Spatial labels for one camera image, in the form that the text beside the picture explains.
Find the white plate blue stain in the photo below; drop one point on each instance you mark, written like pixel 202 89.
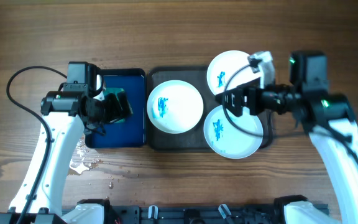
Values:
pixel 175 106

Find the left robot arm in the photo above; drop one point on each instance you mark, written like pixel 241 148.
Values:
pixel 78 107

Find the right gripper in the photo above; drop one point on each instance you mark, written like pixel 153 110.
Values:
pixel 255 93

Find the white plate top right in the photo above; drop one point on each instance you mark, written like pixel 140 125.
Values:
pixel 223 67

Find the dark brown serving tray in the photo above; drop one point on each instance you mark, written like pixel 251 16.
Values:
pixel 192 140

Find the black tray with blue water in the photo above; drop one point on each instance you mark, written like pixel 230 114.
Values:
pixel 129 132

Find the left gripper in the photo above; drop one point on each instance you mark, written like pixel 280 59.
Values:
pixel 125 112

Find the green scrubbing sponge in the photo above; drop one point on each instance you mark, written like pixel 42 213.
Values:
pixel 112 109

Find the white plate bottom right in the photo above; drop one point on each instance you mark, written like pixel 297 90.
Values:
pixel 227 141

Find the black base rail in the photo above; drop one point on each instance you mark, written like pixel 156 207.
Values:
pixel 258 214

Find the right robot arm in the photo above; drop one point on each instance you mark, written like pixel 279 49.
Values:
pixel 326 118

